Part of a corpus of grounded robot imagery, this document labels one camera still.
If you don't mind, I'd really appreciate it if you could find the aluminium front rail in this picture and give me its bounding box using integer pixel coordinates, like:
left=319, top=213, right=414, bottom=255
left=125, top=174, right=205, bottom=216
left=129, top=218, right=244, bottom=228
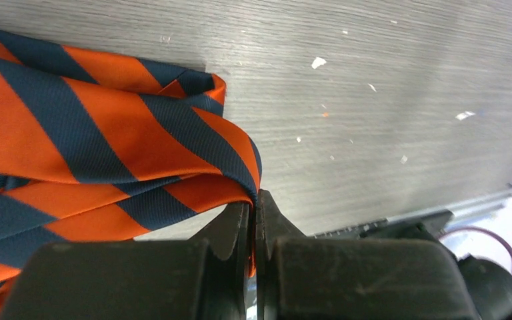
left=387, top=185, right=512, bottom=223

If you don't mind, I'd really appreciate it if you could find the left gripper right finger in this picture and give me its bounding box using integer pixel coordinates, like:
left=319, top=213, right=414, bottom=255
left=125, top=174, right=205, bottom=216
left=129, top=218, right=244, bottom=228
left=255, top=190, right=479, bottom=319

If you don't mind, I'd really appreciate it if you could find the orange navy striped tie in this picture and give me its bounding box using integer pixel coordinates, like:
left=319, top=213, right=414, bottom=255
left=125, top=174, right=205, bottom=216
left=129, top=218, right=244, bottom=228
left=0, top=30, right=262, bottom=310

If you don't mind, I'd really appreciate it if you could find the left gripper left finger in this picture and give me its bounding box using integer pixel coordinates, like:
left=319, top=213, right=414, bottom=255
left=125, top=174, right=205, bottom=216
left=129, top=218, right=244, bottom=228
left=0, top=203, right=250, bottom=319

